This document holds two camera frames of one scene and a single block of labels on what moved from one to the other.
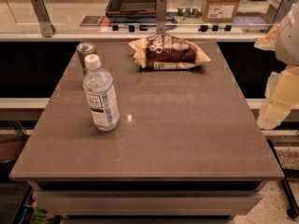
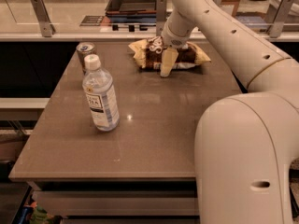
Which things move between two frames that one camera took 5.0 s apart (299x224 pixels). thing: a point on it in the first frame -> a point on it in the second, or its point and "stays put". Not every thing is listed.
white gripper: [289, 42] -> [173, 38]
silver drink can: [84, 49] stays put
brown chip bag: [166, 52] stays put
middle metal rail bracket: [161, 14] stays put
